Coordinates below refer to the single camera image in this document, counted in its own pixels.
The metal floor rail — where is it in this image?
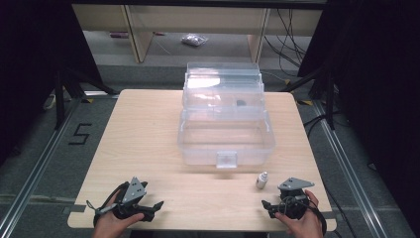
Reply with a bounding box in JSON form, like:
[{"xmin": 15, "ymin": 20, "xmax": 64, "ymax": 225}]
[
  {"xmin": 0, "ymin": 95, "xmax": 83, "ymax": 238},
  {"xmin": 311, "ymin": 99, "xmax": 388, "ymax": 238}
]

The person's left hand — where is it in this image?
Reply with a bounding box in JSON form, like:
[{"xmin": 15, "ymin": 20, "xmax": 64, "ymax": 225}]
[{"xmin": 91, "ymin": 192, "xmax": 146, "ymax": 238}]

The small white bottle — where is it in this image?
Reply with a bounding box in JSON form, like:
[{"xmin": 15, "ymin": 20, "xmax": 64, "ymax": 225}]
[{"xmin": 256, "ymin": 171, "xmax": 269, "ymax": 190}]

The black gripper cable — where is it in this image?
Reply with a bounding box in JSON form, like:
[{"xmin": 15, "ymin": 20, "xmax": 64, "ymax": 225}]
[
  {"xmin": 85, "ymin": 181, "xmax": 131, "ymax": 227},
  {"xmin": 280, "ymin": 195, "xmax": 329, "ymax": 236}
]

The person's right hand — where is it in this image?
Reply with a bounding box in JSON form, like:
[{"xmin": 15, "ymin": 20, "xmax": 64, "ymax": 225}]
[{"xmin": 274, "ymin": 189, "xmax": 325, "ymax": 238}]

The black floor cable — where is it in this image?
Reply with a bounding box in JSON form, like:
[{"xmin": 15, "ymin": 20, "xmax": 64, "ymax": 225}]
[{"xmin": 302, "ymin": 113, "xmax": 327, "ymax": 138}]

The clear plastic storage box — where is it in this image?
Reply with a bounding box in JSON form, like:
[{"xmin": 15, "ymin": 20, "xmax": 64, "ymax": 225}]
[{"xmin": 176, "ymin": 61, "xmax": 276, "ymax": 170}]

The black metal stand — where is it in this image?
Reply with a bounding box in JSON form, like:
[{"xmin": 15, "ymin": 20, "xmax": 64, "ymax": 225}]
[
  {"xmin": 279, "ymin": 64, "xmax": 337, "ymax": 131},
  {"xmin": 53, "ymin": 67, "xmax": 121, "ymax": 131}
]

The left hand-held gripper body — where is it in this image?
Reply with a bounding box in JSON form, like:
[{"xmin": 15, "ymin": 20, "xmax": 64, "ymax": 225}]
[{"xmin": 96, "ymin": 176, "xmax": 149, "ymax": 221}]

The black curtain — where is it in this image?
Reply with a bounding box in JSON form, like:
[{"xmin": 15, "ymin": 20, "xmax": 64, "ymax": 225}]
[
  {"xmin": 0, "ymin": 0, "xmax": 104, "ymax": 167},
  {"xmin": 297, "ymin": 0, "xmax": 420, "ymax": 231}
]

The bundle of black cables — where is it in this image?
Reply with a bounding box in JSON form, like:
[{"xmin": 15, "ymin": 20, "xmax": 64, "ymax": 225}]
[{"xmin": 262, "ymin": 8, "xmax": 309, "ymax": 71}]

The clear plastic bag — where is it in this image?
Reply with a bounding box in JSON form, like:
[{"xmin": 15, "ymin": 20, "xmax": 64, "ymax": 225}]
[{"xmin": 180, "ymin": 33, "xmax": 209, "ymax": 48}]

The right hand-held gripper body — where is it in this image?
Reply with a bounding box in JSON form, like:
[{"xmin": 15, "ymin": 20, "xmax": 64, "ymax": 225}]
[{"xmin": 276, "ymin": 177, "xmax": 316, "ymax": 221}]

